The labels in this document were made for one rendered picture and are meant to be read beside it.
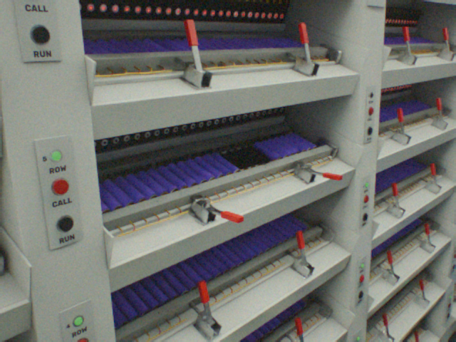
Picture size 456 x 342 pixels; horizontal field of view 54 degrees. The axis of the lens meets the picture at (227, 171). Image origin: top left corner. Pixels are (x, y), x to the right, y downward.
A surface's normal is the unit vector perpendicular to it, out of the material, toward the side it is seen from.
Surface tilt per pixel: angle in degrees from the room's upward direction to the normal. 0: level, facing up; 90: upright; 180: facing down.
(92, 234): 90
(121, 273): 110
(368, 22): 90
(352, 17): 90
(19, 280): 90
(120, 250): 20
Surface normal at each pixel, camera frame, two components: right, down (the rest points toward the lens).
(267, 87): 0.68, 0.49
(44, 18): 0.72, 0.16
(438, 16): -0.70, 0.21
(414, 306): 0.22, -0.85
